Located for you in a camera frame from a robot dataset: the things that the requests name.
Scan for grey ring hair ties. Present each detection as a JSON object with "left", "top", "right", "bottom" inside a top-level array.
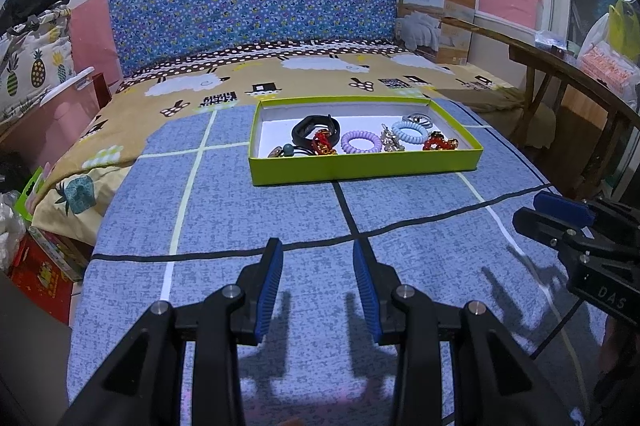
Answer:
[{"left": 403, "top": 111, "right": 435, "bottom": 130}]

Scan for green packet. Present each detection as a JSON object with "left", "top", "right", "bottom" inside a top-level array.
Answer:
[{"left": 13, "top": 165, "right": 46, "bottom": 223}]

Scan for pink storage box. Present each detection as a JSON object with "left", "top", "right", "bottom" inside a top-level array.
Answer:
[{"left": 0, "top": 66, "right": 109, "bottom": 168}]

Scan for dark grey board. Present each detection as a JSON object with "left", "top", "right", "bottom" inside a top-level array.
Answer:
[{"left": 0, "top": 273, "right": 74, "bottom": 426}]

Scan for pink orange packet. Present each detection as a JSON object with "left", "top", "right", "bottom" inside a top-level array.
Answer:
[{"left": 577, "top": 40, "right": 640, "bottom": 98}]

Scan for white plastic bag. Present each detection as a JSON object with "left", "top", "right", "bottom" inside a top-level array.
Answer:
[{"left": 0, "top": 190, "right": 27, "bottom": 273}]

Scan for blue checked blanket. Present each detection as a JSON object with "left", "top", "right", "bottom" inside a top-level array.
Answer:
[{"left": 67, "top": 99, "right": 614, "bottom": 426}]

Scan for brown dotted cloth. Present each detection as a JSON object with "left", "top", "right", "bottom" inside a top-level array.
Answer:
[{"left": 117, "top": 38, "right": 409, "bottom": 93}]

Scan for quilt packaging box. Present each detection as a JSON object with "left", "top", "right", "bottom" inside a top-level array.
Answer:
[{"left": 394, "top": 0, "right": 482, "bottom": 65}]

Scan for green cardboard box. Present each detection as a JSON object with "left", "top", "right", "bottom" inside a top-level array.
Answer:
[{"left": 248, "top": 96, "right": 485, "bottom": 187}]

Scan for yellow sheep print bedsheet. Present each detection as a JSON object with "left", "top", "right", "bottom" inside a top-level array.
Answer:
[{"left": 32, "top": 48, "right": 527, "bottom": 253}]

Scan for purple spiral hair tie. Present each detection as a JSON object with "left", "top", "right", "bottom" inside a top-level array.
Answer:
[{"left": 340, "top": 129, "right": 382, "bottom": 156}]

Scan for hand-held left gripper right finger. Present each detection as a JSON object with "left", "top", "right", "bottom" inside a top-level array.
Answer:
[{"left": 352, "top": 239, "right": 577, "bottom": 426}]

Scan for dark red box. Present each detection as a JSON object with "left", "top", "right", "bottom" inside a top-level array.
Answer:
[{"left": 92, "top": 73, "right": 112, "bottom": 108}]

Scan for red gold charm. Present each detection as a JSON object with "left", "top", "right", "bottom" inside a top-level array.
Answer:
[{"left": 312, "top": 131, "right": 337, "bottom": 156}]

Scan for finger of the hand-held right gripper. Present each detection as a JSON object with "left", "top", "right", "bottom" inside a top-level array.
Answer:
[
  {"left": 532, "top": 191, "right": 599, "bottom": 230},
  {"left": 512, "top": 206, "right": 592, "bottom": 258}
]

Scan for pineapple print bag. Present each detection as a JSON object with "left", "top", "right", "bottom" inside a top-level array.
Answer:
[{"left": 0, "top": 3, "right": 76, "bottom": 118}]

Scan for light blue spiral hair tie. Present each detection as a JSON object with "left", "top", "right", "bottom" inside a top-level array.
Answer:
[{"left": 391, "top": 118, "right": 430, "bottom": 145}]

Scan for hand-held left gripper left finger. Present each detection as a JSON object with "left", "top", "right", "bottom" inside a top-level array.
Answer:
[{"left": 57, "top": 237, "right": 285, "bottom": 426}]

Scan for yellow green plastic item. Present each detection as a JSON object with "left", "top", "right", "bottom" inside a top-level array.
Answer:
[{"left": 606, "top": 0, "right": 640, "bottom": 58}]

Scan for black wristband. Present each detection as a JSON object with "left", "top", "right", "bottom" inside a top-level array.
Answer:
[{"left": 291, "top": 113, "right": 342, "bottom": 142}]

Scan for black hair tie teal bead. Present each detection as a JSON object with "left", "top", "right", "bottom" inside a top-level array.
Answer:
[{"left": 269, "top": 141, "right": 314, "bottom": 160}]

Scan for metal keychain charm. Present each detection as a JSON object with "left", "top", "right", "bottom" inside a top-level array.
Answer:
[{"left": 380, "top": 125, "right": 406, "bottom": 153}]

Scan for wooden chair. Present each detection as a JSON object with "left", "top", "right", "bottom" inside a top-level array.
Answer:
[{"left": 440, "top": 16, "right": 640, "bottom": 203}]

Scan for red printed carton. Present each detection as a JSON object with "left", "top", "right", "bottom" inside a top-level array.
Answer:
[{"left": 9, "top": 231, "right": 77, "bottom": 325}]

